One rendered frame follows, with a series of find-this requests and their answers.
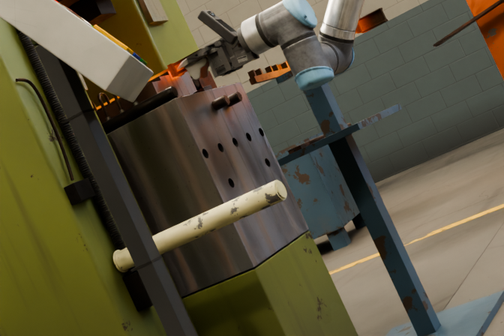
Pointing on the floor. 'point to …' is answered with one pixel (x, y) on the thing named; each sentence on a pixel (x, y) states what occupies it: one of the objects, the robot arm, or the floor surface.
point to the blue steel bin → (322, 193)
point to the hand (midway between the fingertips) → (181, 64)
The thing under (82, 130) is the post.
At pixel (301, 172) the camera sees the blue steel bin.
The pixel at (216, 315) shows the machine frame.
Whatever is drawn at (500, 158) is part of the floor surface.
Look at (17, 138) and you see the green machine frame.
